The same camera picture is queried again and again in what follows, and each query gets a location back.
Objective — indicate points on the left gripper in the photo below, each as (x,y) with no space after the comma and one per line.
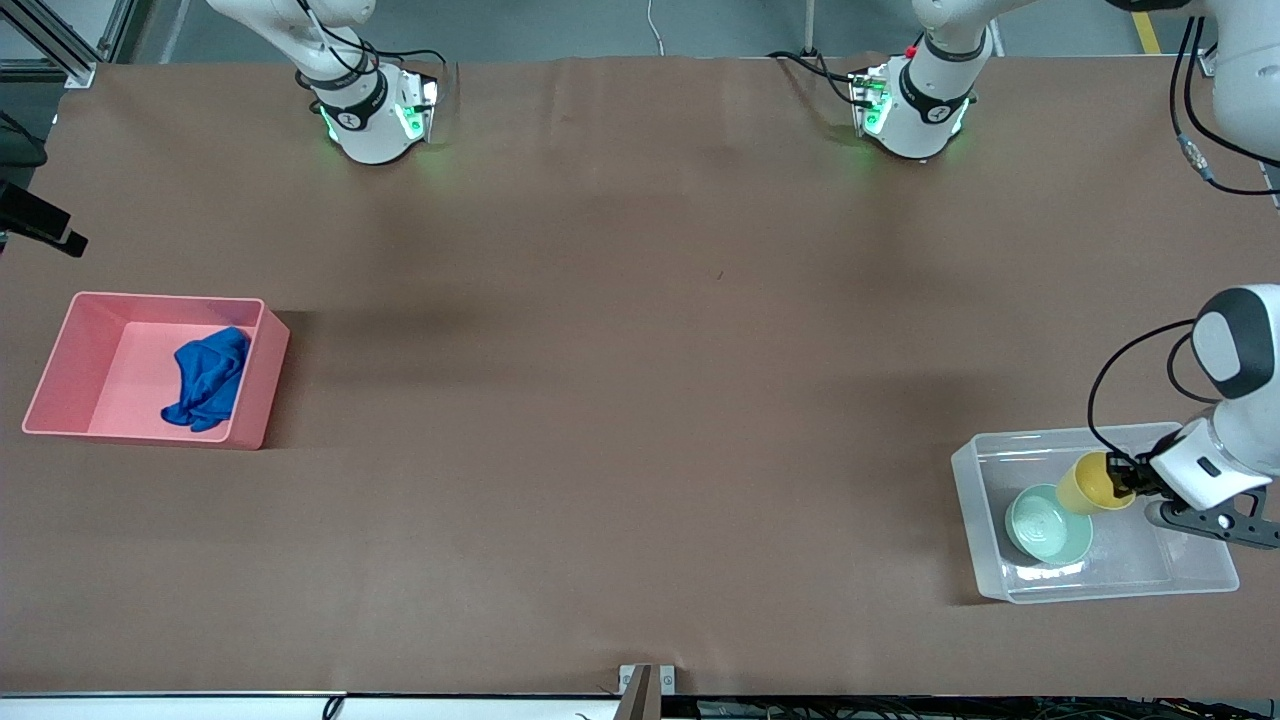
(1133,481)

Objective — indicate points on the yellow cup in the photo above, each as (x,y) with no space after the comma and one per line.
(1085,485)

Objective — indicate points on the pale green bowl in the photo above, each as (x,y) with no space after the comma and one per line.
(1045,525)

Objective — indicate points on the blue cloth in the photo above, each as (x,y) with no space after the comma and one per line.
(210,380)

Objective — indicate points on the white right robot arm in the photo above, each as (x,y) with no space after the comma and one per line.
(365,125)

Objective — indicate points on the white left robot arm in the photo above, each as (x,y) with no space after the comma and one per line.
(925,110)

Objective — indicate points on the clear plastic box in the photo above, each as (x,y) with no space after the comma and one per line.
(1130,570)

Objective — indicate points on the pink plastic bin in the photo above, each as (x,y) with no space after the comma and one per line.
(110,380)

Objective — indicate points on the brown table cover sheet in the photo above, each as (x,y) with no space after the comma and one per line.
(640,300)

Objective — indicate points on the aluminium frame profile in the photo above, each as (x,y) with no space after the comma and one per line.
(70,60)

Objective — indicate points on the metal base connector bracket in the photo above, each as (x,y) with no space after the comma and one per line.
(418,105)
(870,100)

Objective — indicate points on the metal table edge bracket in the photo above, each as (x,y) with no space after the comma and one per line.
(645,690)

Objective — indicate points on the grey metal post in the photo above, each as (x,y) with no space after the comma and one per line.
(809,25)

